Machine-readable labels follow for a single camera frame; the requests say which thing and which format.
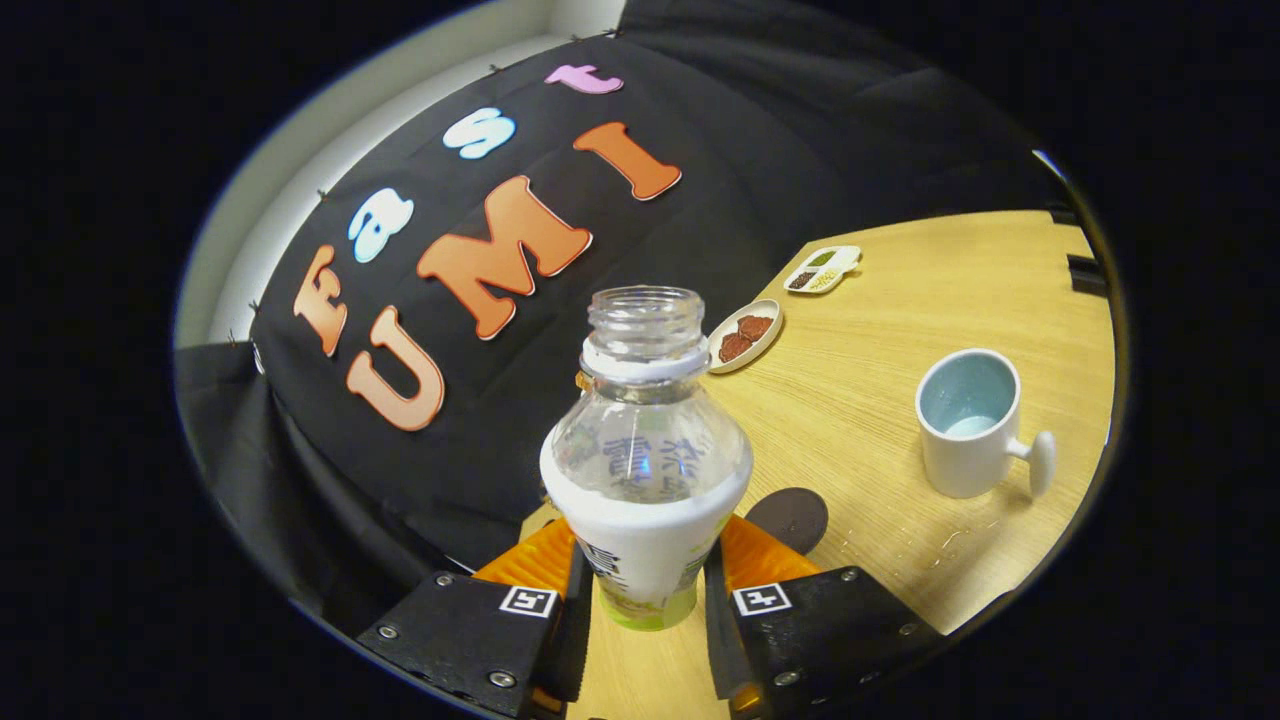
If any clear plastic juice bottle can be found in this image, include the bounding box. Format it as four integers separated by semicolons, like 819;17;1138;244
540;285;754;631

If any black backdrop cloth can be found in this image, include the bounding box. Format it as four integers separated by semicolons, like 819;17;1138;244
175;0;1061;641

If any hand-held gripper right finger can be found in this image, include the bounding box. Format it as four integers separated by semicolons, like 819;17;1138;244
703;513;946;716

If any dark round coaster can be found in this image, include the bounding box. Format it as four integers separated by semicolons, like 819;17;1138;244
745;487;830;557

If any white cup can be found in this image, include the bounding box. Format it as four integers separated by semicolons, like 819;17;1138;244
915;348;1057;500

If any wooden table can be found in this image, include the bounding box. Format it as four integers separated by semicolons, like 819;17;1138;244
520;210;1116;720

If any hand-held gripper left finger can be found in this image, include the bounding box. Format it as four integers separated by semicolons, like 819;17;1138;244
357;518;598;720

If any white plate with meat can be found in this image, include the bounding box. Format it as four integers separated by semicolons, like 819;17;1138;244
707;298;784;375

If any white divided snack tray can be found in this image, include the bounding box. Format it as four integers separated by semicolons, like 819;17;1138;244
783;245;862;295

